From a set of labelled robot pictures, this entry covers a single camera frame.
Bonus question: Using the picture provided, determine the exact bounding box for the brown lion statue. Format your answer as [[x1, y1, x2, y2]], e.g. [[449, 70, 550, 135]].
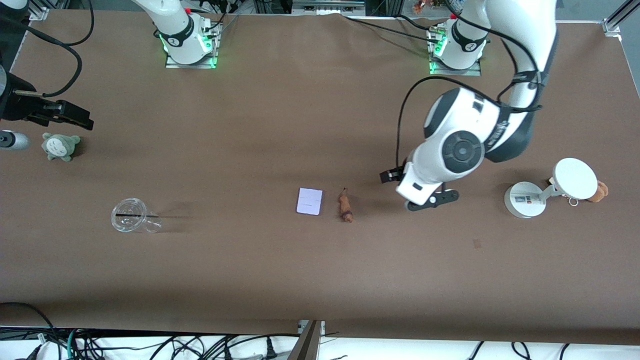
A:
[[338, 188, 354, 224]]

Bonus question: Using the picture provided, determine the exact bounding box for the grey Totoro plush toy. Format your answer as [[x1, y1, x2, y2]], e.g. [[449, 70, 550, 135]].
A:
[[41, 132, 81, 162]]

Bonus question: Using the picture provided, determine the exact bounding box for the clear plastic cup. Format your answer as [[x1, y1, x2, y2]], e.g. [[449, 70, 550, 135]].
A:
[[110, 198, 163, 234]]

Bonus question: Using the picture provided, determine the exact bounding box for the brown table cover sheet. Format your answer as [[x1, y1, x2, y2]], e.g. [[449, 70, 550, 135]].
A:
[[0, 11, 640, 346]]

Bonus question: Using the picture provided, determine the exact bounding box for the white round desk lamp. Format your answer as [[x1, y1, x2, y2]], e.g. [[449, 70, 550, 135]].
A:
[[504, 157, 599, 219]]

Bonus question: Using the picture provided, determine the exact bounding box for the grey equipment box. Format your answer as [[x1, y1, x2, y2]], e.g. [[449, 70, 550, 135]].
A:
[[292, 0, 367, 14]]

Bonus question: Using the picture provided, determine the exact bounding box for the aluminium profile beam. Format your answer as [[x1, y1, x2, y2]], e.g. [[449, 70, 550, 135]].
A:
[[287, 320, 327, 360]]

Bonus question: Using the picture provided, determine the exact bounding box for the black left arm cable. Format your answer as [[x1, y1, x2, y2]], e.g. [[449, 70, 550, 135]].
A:
[[396, 0, 546, 171]]

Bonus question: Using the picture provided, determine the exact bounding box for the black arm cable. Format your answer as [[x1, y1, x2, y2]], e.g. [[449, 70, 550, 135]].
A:
[[0, 0, 96, 98], [396, 0, 546, 171]]

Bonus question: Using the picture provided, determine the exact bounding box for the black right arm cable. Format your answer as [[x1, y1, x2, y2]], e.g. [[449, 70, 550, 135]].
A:
[[0, 0, 96, 98]]

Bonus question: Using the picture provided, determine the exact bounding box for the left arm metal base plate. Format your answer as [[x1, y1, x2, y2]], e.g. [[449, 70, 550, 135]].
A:
[[428, 27, 483, 77]]

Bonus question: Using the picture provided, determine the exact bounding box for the long black base cable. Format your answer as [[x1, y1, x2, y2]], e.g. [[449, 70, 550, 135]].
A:
[[342, 15, 443, 45]]

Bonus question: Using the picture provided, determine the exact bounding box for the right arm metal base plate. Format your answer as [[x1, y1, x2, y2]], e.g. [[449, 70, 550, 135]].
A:
[[165, 22, 219, 70]]

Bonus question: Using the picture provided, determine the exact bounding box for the brown plush bear keychain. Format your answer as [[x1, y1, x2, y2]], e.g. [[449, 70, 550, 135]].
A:
[[566, 181, 609, 207]]

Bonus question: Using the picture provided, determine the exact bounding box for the black looped cable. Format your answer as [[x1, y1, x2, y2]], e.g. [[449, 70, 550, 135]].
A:
[[0, 301, 57, 346]]

